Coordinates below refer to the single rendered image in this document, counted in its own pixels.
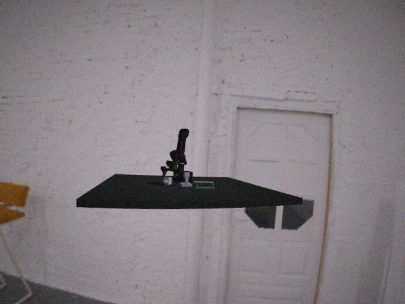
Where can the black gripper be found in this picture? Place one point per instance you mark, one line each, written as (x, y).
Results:
(175, 169)

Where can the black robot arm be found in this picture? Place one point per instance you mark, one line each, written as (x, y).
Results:
(178, 155)

